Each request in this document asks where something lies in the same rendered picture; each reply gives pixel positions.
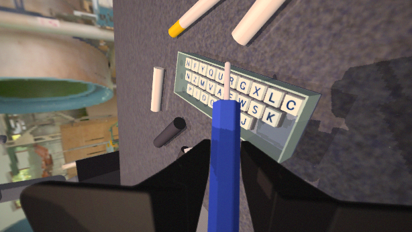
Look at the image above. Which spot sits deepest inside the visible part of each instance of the keyboard with cream letter keys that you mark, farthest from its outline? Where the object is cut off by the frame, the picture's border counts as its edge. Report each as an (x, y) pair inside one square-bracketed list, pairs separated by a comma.
[(274, 114)]

